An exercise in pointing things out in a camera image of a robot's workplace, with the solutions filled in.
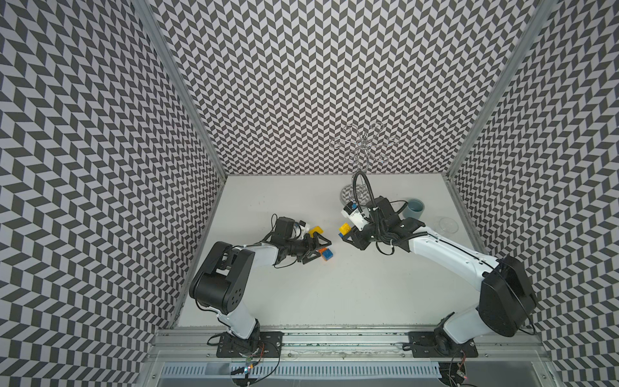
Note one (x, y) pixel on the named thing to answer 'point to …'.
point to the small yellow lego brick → (345, 228)
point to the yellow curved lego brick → (316, 229)
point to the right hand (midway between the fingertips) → (348, 238)
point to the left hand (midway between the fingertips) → (325, 249)
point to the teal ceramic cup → (414, 209)
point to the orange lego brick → (321, 250)
